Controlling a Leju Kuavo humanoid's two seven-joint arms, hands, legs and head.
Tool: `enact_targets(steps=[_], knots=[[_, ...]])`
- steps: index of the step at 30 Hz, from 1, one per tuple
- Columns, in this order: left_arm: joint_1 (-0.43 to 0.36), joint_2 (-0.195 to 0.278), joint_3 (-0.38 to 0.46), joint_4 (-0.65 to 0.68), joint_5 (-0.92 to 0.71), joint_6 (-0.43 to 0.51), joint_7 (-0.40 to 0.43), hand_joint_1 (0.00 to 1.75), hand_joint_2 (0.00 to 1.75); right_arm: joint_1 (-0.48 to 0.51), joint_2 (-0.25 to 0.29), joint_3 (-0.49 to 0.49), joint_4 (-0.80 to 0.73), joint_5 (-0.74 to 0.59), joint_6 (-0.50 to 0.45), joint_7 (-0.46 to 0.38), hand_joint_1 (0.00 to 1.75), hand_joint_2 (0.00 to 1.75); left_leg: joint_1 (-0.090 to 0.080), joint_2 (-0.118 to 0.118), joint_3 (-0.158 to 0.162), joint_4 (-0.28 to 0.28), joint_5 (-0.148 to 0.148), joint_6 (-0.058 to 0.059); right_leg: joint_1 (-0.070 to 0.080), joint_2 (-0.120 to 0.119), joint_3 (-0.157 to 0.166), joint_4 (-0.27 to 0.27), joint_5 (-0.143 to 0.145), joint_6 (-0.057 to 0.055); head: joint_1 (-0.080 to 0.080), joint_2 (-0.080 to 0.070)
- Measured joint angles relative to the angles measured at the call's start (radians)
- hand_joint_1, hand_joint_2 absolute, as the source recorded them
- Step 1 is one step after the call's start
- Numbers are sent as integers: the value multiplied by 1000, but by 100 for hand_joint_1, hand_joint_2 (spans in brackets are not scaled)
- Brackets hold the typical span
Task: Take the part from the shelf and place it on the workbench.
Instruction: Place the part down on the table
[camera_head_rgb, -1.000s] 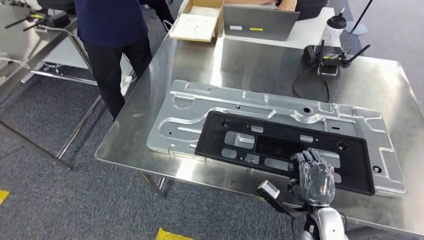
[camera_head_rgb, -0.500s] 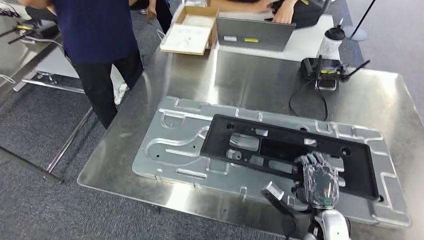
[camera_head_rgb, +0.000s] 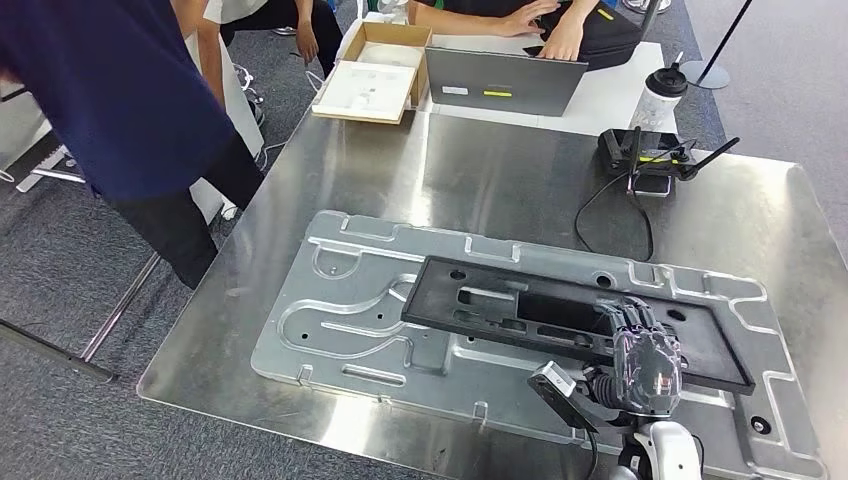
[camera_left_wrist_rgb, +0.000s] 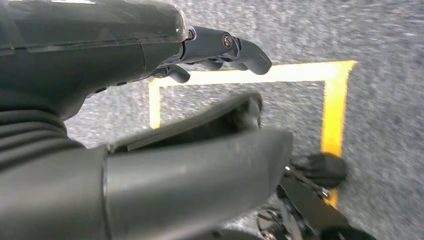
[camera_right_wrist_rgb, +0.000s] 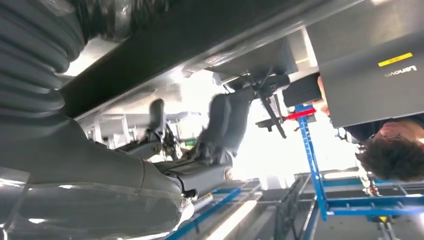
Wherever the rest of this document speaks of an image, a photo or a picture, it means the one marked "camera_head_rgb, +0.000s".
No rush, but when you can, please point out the person's hand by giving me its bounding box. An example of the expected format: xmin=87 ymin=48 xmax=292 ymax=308
xmin=294 ymin=21 xmax=321 ymax=64

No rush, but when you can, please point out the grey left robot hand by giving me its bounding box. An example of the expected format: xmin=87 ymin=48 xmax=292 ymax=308
xmin=586 ymin=296 xmax=685 ymax=419

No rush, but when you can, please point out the person's left hand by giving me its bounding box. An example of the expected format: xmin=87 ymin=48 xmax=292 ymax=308
xmin=541 ymin=16 xmax=586 ymax=62

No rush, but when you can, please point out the person's right hand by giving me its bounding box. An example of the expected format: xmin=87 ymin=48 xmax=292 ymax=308
xmin=496 ymin=0 xmax=563 ymax=38

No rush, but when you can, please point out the black plastic panel part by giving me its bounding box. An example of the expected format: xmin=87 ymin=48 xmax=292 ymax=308
xmin=400 ymin=256 xmax=757 ymax=397

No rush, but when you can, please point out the steel workbench table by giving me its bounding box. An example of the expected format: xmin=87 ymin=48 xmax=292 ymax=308
xmin=79 ymin=109 xmax=848 ymax=480

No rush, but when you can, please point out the black bag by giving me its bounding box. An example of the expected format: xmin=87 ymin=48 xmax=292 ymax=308
xmin=523 ymin=0 xmax=645 ymax=72

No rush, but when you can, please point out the person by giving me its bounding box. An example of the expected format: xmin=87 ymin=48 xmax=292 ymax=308
xmin=201 ymin=0 xmax=346 ymax=77
xmin=407 ymin=0 xmax=664 ymax=64
xmin=0 ymin=0 xmax=266 ymax=291

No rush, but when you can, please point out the grey laptop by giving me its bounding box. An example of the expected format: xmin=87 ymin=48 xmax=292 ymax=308
xmin=423 ymin=46 xmax=590 ymax=119

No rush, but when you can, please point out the white table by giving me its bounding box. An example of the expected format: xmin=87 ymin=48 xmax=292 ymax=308
xmin=334 ymin=13 xmax=680 ymax=137

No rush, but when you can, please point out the open cardboard box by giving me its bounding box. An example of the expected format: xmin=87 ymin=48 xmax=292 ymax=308
xmin=339 ymin=21 xmax=434 ymax=109

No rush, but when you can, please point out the white cabinet panel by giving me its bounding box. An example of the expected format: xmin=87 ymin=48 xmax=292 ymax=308
xmin=185 ymin=29 xmax=266 ymax=223

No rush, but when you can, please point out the black remote controller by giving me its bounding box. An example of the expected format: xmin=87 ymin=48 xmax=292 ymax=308
xmin=598 ymin=125 xmax=742 ymax=183

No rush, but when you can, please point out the black pole grey base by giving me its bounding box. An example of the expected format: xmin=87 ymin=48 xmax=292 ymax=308
xmin=680 ymin=0 xmax=757 ymax=91

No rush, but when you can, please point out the small black phone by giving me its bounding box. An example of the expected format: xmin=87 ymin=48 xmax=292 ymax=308
xmin=627 ymin=173 xmax=674 ymax=199

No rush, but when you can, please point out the stamped sheet metal plate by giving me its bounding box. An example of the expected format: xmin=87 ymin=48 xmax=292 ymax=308
xmin=250 ymin=209 xmax=829 ymax=480

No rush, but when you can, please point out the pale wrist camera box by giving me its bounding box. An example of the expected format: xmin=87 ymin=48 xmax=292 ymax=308
xmin=527 ymin=360 xmax=598 ymax=432

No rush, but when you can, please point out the black cable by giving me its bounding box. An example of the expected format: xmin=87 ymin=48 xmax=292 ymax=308
xmin=573 ymin=168 xmax=657 ymax=263

